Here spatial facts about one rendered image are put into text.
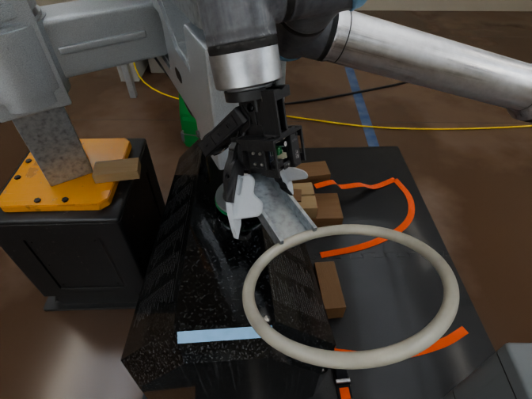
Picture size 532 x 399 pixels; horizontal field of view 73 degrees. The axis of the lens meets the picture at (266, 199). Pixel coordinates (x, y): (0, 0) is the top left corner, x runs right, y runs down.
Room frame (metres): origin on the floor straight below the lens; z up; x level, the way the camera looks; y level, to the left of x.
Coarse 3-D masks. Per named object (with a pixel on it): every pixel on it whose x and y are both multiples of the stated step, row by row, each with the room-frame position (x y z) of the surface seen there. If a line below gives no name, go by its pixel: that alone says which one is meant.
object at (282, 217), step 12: (264, 180) 0.93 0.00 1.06; (264, 192) 0.86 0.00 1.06; (276, 192) 0.86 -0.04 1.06; (264, 204) 0.81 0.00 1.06; (276, 204) 0.81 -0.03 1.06; (288, 204) 0.80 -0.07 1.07; (264, 216) 0.71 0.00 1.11; (276, 216) 0.75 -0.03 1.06; (288, 216) 0.75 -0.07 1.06; (300, 216) 0.73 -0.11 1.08; (276, 228) 0.70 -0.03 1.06; (288, 228) 0.70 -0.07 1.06; (300, 228) 0.70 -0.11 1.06; (312, 228) 0.67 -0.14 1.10; (276, 240) 0.64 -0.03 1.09
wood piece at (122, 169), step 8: (112, 160) 1.31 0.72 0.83; (120, 160) 1.31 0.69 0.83; (128, 160) 1.31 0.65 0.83; (136, 160) 1.31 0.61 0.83; (96, 168) 1.26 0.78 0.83; (104, 168) 1.26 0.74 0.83; (112, 168) 1.26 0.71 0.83; (120, 168) 1.26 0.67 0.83; (128, 168) 1.26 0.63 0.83; (136, 168) 1.26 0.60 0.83; (96, 176) 1.21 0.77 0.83; (104, 176) 1.21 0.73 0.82; (112, 176) 1.22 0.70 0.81; (120, 176) 1.23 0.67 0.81; (128, 176) 1.23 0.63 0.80; (136, 176) 1.24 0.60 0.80
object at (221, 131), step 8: (232, 112) 0.42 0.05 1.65; (240, 112) 0.42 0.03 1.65; (224, 120) 0.43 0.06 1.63; (232, 120) 0.42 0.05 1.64; (240, 120) 0.41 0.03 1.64; (216, 128) 0.43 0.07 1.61; (224, 128) 0.42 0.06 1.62; (232, 128) 0.42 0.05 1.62; (240, 128) 0.42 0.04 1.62; (208, 136) 0.44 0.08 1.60; (216, 136) 0.43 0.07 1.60; (224, 136) 0.42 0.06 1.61; (232, 136) 0.43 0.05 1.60; (200, 144) 0.44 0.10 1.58; (208, 144) 0.43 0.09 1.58; (216, 144) 0.43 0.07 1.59; (224, 144) 0.44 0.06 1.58; (208, 152) 0.43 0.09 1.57; (216, 152) 0.43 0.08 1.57
